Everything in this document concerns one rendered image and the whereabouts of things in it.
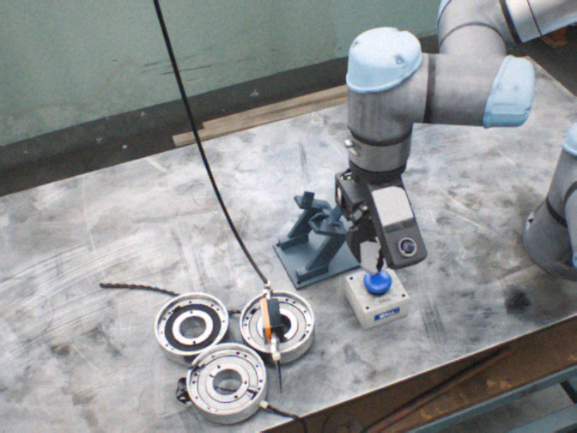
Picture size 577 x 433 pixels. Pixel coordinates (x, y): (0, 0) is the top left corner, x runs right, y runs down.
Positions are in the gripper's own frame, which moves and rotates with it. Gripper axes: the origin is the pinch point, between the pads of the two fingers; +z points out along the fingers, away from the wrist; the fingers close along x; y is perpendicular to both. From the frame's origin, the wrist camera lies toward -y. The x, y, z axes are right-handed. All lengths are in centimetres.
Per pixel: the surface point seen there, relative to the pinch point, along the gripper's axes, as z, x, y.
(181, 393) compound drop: 7.8, 30.5, -3.7
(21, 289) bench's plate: 8, 51, 23
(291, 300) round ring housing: 5.2, 11.9, 3.5
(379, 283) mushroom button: 1.3, 0.2, -1.0
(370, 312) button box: 3.8, 2.6, -3.6
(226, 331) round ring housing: 4.2, 22.3, 1.2
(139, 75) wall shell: 63, 18, 161
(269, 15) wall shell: 51, -34, 161
